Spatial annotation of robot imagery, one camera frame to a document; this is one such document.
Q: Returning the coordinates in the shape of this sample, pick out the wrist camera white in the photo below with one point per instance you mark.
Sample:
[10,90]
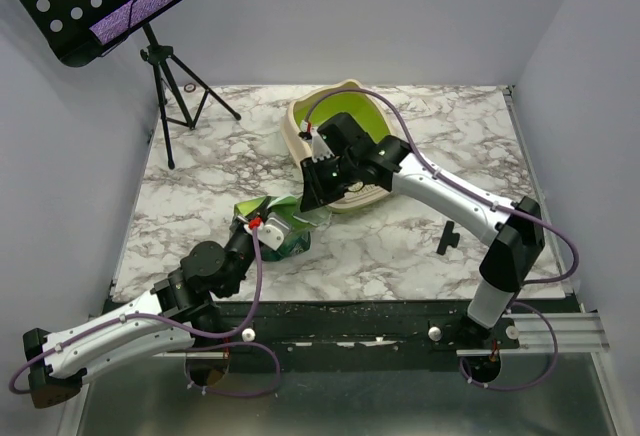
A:
[271,233]
[320,151]

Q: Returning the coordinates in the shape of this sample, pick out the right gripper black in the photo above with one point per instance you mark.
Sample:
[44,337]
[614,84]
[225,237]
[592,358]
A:
[314,184]

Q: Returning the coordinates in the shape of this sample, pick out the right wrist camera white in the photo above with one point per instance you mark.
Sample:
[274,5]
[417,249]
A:
[320,151]

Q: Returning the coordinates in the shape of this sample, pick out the black binder clip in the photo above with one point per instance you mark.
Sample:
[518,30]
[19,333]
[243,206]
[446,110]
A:
[450,238]

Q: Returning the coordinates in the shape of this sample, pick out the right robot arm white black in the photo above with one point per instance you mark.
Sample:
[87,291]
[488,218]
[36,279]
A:
[343,155]

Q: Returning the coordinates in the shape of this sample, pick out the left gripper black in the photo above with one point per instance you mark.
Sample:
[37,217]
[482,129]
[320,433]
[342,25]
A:
[238,226]

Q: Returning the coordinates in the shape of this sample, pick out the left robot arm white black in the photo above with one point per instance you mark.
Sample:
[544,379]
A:
[178,313]

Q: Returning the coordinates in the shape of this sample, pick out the microphone with purple handle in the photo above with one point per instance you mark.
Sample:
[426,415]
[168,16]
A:
[125,18]

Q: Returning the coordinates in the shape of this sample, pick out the green litter bag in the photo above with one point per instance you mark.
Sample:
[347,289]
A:
[288,207]

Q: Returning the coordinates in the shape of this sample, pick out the black music stand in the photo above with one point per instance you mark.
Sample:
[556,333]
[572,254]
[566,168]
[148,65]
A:
[100,11]

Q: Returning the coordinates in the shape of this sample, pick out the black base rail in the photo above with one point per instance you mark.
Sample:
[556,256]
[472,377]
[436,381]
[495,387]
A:
[360,336]

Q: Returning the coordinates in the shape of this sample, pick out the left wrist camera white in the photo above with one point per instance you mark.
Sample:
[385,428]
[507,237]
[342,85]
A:
[271,233]

